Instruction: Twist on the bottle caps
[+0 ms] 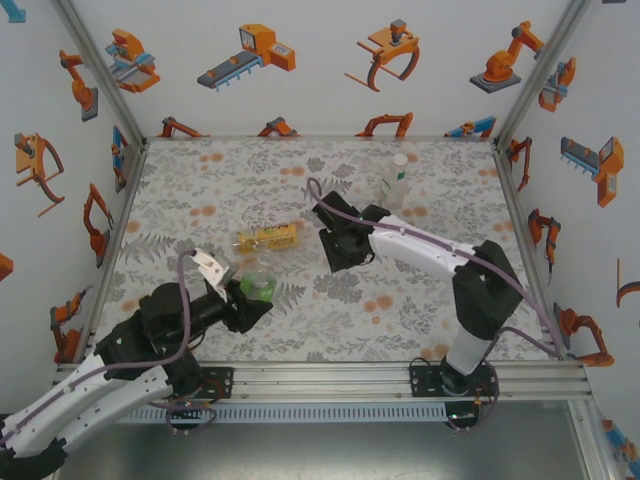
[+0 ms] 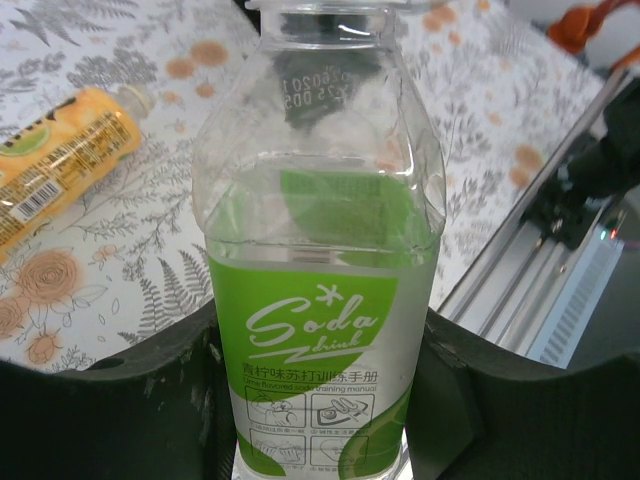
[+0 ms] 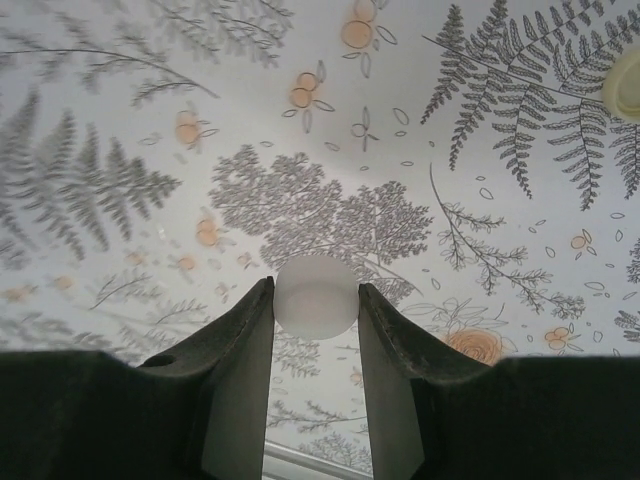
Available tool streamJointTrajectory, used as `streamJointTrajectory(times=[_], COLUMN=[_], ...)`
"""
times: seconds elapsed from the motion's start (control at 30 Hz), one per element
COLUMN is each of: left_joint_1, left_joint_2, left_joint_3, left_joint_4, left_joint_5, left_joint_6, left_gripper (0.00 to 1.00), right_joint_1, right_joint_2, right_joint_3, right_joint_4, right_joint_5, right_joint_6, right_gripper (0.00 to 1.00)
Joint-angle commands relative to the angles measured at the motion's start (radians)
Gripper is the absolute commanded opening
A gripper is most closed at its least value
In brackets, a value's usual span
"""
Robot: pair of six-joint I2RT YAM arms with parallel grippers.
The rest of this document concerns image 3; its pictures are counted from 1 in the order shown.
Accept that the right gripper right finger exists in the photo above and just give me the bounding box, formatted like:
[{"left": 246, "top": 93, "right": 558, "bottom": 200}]
[{"left": 357, "top": 282, "right": 640, "bottom": 480}]

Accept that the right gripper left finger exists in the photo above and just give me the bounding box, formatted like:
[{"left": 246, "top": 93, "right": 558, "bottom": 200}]
[{"left": 0, "top": 276, "right": 276, "bottom": 480}]

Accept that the translucent white bottle cap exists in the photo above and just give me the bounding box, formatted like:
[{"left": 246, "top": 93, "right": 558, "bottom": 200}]
[{"left": 274, "top": 255, "right": 360, "bottom": 342}]

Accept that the pale yellow bottle cap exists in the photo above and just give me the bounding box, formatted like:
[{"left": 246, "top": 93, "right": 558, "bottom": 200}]
[{"left": 602, "top": 43, "right": 640, "bottom": 120}]

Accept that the leaf pattern table cloth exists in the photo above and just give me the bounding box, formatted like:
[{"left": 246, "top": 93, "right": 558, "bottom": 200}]
[{"left": 0, "top": 0, "right": 640, "bottom": 480}]

